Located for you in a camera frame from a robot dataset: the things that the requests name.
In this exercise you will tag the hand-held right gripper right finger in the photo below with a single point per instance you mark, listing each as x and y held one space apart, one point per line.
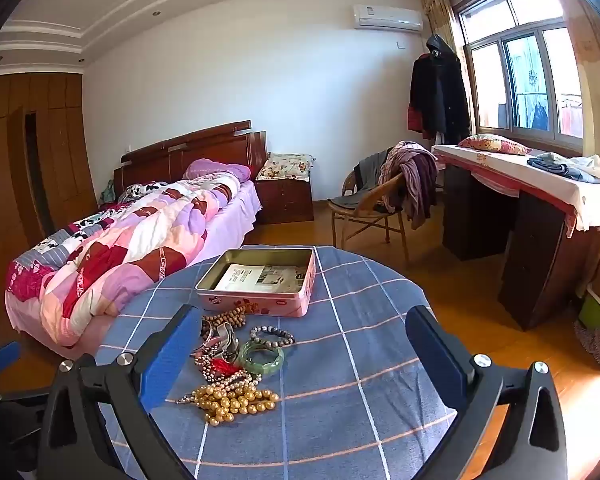
437 355

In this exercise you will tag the green box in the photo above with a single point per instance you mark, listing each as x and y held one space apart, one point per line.
592 312

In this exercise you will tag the white air conditioner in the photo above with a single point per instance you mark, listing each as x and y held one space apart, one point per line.
387 16

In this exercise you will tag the grey garment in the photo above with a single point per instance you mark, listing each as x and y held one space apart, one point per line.
367 165

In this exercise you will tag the floral pillow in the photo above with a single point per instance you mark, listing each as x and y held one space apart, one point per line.
495 144

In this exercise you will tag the purple pillow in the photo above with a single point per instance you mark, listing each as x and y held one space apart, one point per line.
215 167

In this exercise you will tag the red garment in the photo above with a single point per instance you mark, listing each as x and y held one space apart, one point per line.
415 117

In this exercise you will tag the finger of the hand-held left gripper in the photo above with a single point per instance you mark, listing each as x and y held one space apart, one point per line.
2 357

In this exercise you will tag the silver bangle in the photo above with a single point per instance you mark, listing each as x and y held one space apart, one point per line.
225 337

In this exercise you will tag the window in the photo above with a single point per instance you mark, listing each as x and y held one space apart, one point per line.
520 60

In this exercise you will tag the pink tin box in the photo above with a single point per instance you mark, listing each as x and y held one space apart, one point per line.
260 304

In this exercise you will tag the hanging dark coat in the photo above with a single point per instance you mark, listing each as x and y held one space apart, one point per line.
440 90

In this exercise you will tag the green jade bangle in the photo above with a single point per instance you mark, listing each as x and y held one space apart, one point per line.
262 370

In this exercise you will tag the folded clothes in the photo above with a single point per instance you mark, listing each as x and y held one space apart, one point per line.
555 165

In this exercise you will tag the yellow curtain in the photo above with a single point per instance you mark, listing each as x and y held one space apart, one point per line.
592 60
440 15

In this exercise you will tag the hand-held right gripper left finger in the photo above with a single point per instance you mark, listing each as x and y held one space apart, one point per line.
165 360

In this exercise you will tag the teal bag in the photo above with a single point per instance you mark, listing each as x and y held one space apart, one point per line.
108 194

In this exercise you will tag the brown wooden wardrobe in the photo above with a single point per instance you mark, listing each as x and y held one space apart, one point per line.
60 160

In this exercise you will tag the desk with pink cloth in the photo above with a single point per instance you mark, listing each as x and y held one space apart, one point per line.
505 166

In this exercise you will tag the bed with purple sheet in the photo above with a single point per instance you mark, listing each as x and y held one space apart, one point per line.
230 220

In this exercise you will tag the dark wooden headboard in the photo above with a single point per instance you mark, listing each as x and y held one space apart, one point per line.
200 147

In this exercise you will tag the black white patterned pillow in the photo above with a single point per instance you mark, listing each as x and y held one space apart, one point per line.
140 191

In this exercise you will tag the patchwork quilt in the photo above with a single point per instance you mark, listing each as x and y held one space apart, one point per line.
130 250

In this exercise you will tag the red tassel charm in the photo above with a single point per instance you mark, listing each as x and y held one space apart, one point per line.
225 366

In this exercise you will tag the dark wooden desk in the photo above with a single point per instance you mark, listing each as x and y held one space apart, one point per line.
530 245

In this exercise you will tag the purple striped garment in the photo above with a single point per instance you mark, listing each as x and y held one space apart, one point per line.
415 175

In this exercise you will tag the dark wooden nightstand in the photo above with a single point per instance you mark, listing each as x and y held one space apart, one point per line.
285 202

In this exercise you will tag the wooden chair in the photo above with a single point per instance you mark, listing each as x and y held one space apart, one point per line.
370 202

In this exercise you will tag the floral cushion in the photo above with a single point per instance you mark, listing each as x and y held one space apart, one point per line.
285 165

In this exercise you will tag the printed paper sheet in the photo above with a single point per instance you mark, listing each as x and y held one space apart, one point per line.
260 277

